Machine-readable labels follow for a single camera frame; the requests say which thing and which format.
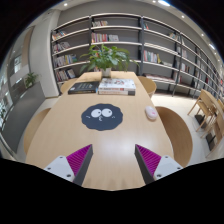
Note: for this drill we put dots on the wooden chair far left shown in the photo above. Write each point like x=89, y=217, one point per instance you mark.
x=66, y=85

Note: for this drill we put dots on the dark cartoon-face mouse pad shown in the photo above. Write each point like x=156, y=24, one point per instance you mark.
x=102, y=117

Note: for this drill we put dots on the small plant at left wall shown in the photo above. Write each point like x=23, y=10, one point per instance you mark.
x=30, y=79

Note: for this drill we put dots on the wooden chair far right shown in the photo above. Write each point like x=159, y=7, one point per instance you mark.
x=148, y=84

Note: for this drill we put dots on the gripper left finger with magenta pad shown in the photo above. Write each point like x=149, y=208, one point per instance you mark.
x=73, y=167

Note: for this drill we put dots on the wooden chair near left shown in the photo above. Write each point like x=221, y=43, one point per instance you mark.
x=32, y=128

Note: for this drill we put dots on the stack of white books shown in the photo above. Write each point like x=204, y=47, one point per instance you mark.
x=117, y=86

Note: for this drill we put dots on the green potted plant white pot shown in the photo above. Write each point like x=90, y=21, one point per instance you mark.
x=106, y=59

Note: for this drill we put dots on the wooden chair near right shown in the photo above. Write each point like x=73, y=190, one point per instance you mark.
x=178, y=134

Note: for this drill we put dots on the black book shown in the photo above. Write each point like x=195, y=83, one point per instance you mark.
x=84, y=87

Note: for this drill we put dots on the large grey bookshelf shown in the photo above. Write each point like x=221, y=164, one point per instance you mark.
x=176, y=62

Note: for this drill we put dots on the wooden side table right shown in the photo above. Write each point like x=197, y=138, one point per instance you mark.
x=214, y=131

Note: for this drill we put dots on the pink white computer mouse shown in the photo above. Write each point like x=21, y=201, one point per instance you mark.
x=151, y=113

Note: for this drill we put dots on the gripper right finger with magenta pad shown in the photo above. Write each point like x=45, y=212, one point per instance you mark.
x=153, y=166

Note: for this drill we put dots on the wooden chair at side table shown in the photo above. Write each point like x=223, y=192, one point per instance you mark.
x=209, y=106

